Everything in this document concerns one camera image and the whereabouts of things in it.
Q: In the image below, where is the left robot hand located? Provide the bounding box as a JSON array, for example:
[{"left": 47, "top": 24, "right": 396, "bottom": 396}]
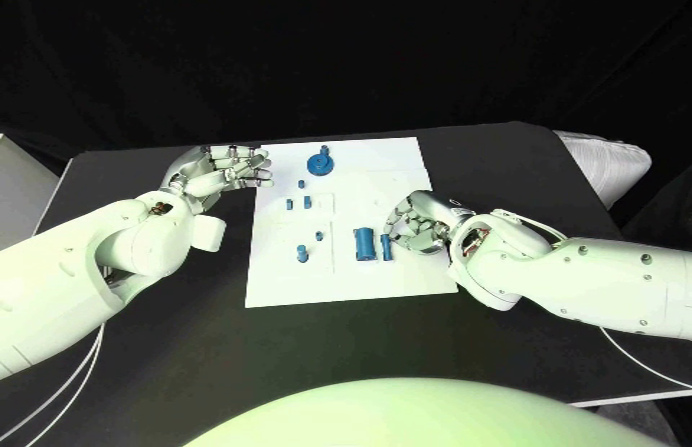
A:
[{"left": 158, "top": 144, "right": 277, "bottom": 216}]

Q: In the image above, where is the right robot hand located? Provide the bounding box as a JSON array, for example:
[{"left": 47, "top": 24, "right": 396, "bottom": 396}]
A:
[{"left": 382, "top": 189, "right": 478, "bottom": 257}]

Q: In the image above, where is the white task board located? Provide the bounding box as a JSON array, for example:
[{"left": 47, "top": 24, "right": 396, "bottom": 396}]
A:
[{"left": 244, "top": 136, "right": 461, "bottom": 309}]

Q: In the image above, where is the thick blue cylinder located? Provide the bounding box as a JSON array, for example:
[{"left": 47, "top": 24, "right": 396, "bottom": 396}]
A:
[{"left": 352, "top": 226, "right": 378, "bottom": 263}]

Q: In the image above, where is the blue gear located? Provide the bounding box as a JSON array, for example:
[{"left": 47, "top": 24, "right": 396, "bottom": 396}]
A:
[{"left": 305, "top": 153, "right": 337, "bottom": 176}]

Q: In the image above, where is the white ribbed cover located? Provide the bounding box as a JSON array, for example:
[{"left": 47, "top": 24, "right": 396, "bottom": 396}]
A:
[{"left": 551, "top": 129, "right": 653, "bottom": 209}]

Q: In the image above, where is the pale grey cabinet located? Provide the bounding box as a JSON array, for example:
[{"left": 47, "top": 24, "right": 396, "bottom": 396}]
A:
[{"left": 0, "top": 133, "right": 62, "bottom": 250}]

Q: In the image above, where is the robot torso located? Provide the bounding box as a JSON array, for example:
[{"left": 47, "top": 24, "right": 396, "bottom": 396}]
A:
[{"left": 180, "top": 376, "right": 659, "bottom": 447}]

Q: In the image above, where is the white cable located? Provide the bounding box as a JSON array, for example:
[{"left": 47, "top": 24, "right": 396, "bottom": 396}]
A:
[
  {"left": 499, "top": 209, "right": 571, "bottom": 241},
  {"left": 0, "top": 322, "right": 105, "bottom": 433},
  {"left": 0, "top": 336, "right": 105, "bottom": 446},
  {"left": 598, "top": 325, "right": 692, "bottom": 390}
]

